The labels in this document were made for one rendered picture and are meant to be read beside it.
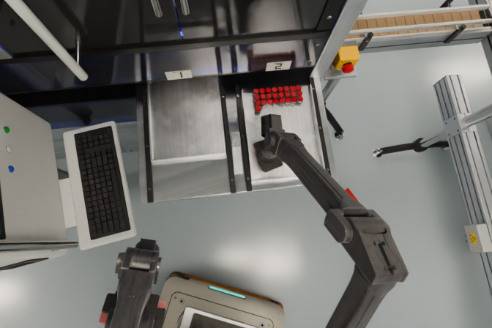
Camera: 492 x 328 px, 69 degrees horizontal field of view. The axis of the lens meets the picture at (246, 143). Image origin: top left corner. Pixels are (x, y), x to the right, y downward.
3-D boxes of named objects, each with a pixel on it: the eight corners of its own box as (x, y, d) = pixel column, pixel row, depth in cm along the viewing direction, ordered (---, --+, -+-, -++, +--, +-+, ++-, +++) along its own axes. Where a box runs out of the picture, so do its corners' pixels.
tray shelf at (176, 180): (135, 78, 136) (134, 76, 134) (315, 62, 141) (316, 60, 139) (141, 204, 124) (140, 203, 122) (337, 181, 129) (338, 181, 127)
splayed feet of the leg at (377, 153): (370, 147, 223) (380, 141, 210) (446, 139, 227) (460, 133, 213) (373, 159, 221) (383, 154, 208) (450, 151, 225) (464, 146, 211)
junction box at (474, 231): (463, 225, 168) (475, 224, 159) (473, 223, 168) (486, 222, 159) (470, 251, 165) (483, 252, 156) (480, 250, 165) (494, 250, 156)
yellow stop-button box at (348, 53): (331, 52, 132) (336, 42, 125) (350, 50, 132) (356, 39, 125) (334, 70, 130) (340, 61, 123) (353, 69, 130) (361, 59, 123)
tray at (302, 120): (241, 93, 134) (241, 89, 131) (309, 88, 136) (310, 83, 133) (251, 183, 126) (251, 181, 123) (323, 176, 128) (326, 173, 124)
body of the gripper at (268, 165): (270, 138, 118) (273, 131, 111) (282, 166, 116) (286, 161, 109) (252, 145, 117) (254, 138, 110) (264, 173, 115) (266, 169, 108)
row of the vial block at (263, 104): (253, 104, 133) (254, 99, 129) (300, 100, 134) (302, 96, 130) (253, 110, 133) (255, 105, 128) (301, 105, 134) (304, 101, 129)
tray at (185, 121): (148, 75, 135) (146, 70, 131) (216, 69, 137) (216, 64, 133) (152, 162, 126) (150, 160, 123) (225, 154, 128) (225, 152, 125)
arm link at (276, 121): (271, 145, 97) (298, 147, 100) (269, 105, 100) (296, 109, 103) (252, 154, 107) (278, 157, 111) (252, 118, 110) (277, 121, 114)
